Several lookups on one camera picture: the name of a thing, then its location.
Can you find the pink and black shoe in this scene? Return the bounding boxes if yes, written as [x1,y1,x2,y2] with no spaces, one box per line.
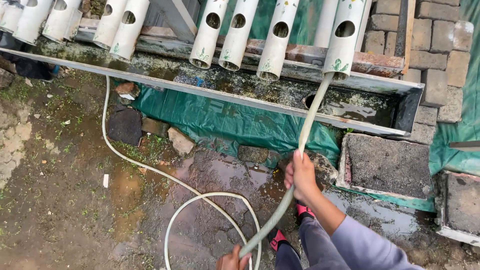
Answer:
[268,228,290,252]
[295,202,316,221]

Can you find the mossy grey rock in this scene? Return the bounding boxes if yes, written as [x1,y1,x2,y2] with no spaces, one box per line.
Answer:
[305,150,339,186]

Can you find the green plastic tarp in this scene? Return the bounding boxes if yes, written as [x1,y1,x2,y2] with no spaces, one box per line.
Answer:
[129,0,480,213]

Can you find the person's left hand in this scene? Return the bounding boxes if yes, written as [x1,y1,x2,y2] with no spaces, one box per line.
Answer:
[215,244,253,270]

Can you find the grey metal frame strut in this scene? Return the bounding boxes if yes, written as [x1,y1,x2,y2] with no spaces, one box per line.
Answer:
[149,0,198,44]

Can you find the person's right hand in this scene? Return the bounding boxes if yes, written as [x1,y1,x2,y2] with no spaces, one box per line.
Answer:
[284,149,323,205]

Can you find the reddish brick chunk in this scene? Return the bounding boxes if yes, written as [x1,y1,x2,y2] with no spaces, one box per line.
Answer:
[115,82,141,101]

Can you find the person's grey trousers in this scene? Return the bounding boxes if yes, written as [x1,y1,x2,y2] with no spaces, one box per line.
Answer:
[275,217,340,270]

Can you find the brown brick piece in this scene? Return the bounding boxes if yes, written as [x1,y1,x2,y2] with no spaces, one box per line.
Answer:
[141,117,170,138]

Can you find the dark grey stone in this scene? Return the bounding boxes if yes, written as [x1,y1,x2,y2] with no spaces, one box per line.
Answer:
[237,145,270,164]

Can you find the whitish braided water hose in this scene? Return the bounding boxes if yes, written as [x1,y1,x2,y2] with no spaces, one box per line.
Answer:
[101,72,335,270]

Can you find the large grey concrete block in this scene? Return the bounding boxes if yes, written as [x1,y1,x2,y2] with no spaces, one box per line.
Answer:
[335,133,434,200]
[435,170,480,247]

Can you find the rusty metal beam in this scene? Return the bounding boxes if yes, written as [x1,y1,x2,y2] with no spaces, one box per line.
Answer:
[75,25,406,78]

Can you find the flat black stone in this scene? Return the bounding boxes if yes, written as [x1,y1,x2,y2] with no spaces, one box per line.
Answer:
[107,108,143,147]

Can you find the pale brown stone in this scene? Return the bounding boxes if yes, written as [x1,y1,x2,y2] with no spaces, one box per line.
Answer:
[167,127,196,157]

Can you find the stack of grey paving bricks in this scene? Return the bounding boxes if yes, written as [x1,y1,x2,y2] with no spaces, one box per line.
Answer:
[362,0,475,146]

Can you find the long grey metal trough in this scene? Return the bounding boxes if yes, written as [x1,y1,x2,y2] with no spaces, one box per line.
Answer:
[0,37,425,138]

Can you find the row of white PVC pipes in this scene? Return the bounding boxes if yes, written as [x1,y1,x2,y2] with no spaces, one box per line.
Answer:
[0,0,373,82]

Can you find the wooden plank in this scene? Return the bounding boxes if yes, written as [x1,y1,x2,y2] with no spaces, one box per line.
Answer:
[394,0,418,74]

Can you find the grey metal bar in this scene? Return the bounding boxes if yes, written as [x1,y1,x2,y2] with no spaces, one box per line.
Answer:
[449,140,480,153]

